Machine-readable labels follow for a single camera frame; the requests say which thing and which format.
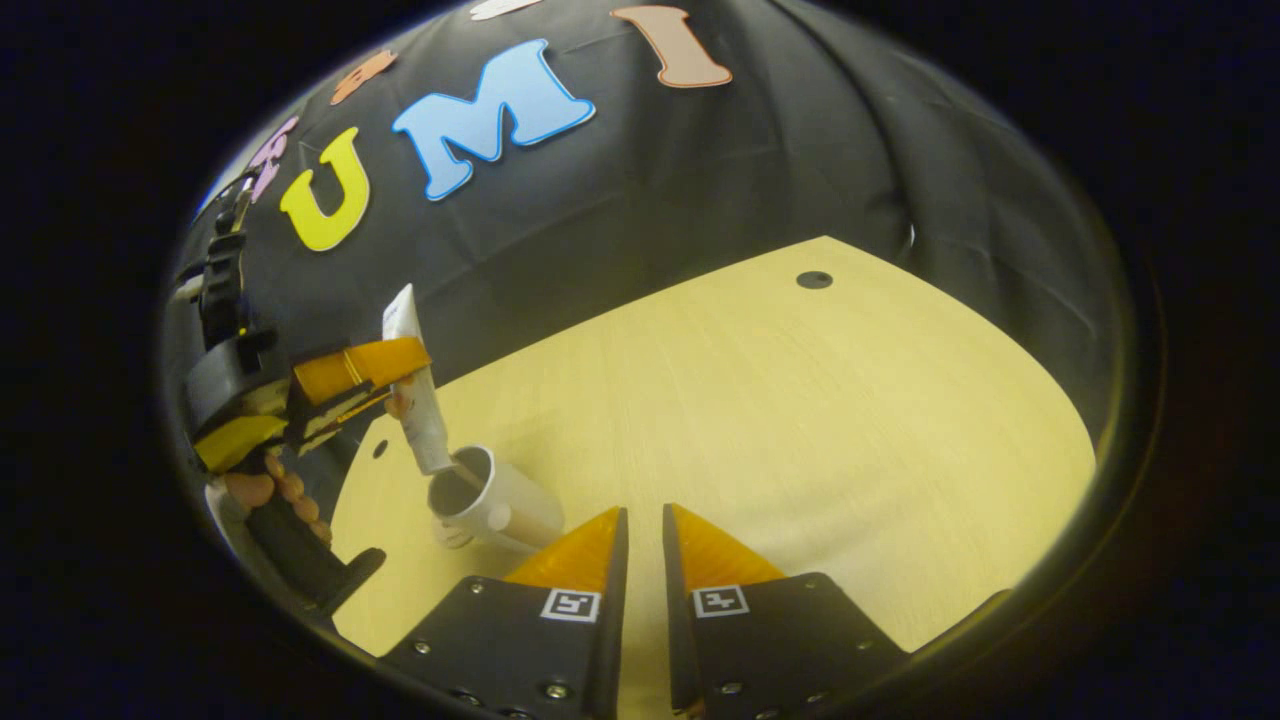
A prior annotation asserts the white cup with wooden handle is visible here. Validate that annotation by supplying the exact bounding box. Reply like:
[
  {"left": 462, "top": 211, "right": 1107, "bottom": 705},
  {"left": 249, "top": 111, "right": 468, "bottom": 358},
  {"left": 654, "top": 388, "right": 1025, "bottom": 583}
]
[{"left": 428, "top": 445, "right": 566, "bottom": 554}]

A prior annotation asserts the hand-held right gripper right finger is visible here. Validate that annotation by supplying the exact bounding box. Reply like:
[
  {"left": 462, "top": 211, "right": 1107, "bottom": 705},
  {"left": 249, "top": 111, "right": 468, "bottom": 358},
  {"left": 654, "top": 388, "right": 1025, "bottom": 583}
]
[{"left": 662, "top": 503, "right": 911, "bottom": 720}]

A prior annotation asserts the black backdrop cloth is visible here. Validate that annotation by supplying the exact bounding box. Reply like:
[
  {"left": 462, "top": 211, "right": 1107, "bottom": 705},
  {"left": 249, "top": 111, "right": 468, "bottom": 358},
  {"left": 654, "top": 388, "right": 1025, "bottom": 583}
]
[{"left": 165, "top": 0, "right": 1121, "bottom": 521}]

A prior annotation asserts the white toothpaste tube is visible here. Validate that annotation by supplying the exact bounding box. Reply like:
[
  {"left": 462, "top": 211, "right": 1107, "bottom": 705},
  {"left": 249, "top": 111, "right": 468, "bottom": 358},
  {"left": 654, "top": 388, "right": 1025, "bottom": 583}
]
[{"left": 382, "top": 284, "right": 456, "bottom": 476}]

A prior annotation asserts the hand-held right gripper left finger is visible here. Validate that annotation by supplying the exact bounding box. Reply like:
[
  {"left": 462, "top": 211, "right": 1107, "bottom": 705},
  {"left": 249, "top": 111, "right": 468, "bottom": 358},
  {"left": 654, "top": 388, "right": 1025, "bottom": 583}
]
[{"left": 378, "top": 506, "right": 631, "bottom": 720}]

